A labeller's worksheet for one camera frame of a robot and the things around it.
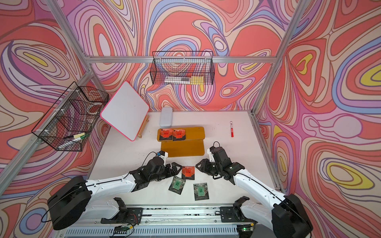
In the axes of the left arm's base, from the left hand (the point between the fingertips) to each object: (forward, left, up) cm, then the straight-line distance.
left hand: (180, 170), depth 82 cm
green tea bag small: (-6, +2, -7) cm, 9 cm away
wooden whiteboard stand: (+40, +27, -1) cm, 48 cm away
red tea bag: (+19, +9, +8) cm, 23 cm away
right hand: (-1, -11, +1) cm, 11 cm away
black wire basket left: (+15, +57, +22) cm, 63 cm away
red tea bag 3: (+2, -4, -7) cm, 8 cm away
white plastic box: (+45, +14, -5) cm, 48 cm away
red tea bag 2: (+19, +2, +8) cm, 21 cm away
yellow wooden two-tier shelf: (+21, -7, -8) cm, 24 cm away
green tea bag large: (-9, -12, -7) cm, 16 cm away
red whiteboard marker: (+33, -36, -6) cm, 49 cm away
